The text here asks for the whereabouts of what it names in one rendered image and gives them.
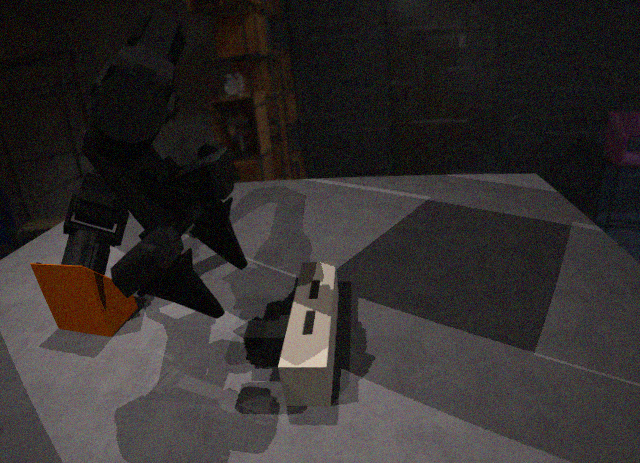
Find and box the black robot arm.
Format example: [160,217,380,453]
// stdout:
[61,10,240,275]

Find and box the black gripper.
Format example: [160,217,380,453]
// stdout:
[110,152,247,319]

